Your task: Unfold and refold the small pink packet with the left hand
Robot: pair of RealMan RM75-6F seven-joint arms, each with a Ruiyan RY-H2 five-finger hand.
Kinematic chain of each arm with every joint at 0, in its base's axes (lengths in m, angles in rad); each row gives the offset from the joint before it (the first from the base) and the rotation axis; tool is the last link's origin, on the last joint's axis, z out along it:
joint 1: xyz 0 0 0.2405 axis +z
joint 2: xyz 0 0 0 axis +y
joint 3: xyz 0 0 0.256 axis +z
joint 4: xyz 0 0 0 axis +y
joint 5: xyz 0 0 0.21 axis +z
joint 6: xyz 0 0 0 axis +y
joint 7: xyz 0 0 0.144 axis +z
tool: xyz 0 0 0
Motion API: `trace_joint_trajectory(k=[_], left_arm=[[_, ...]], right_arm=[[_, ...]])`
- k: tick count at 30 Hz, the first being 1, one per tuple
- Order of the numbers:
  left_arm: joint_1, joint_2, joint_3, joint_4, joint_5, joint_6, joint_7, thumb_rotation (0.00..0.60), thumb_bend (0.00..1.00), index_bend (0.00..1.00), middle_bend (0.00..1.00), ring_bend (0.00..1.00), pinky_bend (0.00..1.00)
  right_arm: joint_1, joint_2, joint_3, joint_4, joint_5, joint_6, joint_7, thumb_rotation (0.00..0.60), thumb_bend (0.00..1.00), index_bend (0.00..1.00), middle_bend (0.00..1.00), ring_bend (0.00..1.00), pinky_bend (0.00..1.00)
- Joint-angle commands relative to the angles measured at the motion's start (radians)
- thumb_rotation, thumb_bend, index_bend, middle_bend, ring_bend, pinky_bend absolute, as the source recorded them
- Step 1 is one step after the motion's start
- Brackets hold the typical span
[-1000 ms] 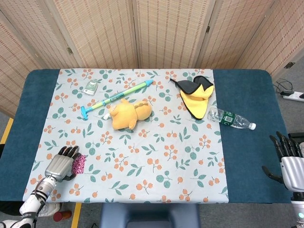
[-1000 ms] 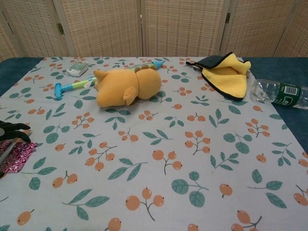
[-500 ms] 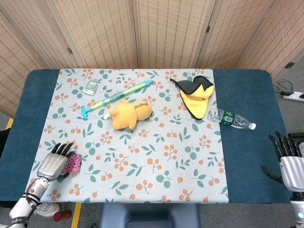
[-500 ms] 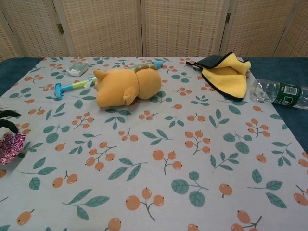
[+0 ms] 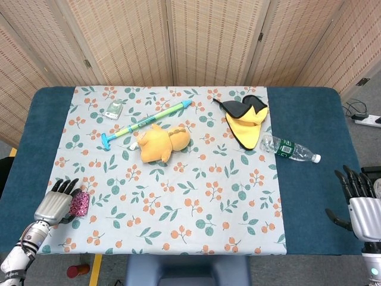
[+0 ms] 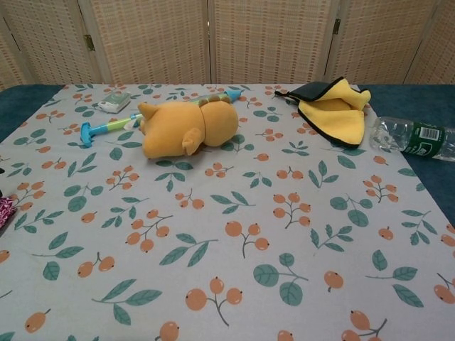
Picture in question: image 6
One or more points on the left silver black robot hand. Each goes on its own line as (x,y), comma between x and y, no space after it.
(1,170)

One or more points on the red patterned packet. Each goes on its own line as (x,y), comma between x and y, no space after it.
(7,209)

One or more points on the blue green toy pump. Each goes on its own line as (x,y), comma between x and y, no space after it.
(106,126)

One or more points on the green white tissue pack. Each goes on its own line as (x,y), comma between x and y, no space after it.
(115,101)

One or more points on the brass screen hinge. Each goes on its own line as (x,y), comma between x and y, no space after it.
(336,26)
(89,42)

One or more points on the orange plush toy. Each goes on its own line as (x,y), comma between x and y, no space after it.
(170,131)

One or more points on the woven folding screen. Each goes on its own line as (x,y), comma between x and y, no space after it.
(153,42)

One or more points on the floral print tablecloth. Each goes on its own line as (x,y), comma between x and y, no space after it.
(227,220)

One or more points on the yellow black microfiber cloth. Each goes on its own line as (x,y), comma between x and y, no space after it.
(337,120)

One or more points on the clear bottle green label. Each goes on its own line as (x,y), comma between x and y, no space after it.
(391,133)

